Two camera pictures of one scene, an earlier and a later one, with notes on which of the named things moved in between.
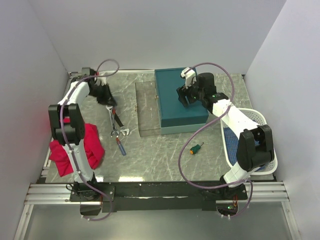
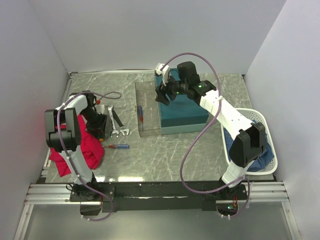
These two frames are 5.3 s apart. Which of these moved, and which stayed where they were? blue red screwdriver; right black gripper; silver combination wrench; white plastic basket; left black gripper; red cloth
Moved: left black gripper; right black gripper; blue red screwdriver
Stayed: silver combination wrench; red cloth; white plastic basket
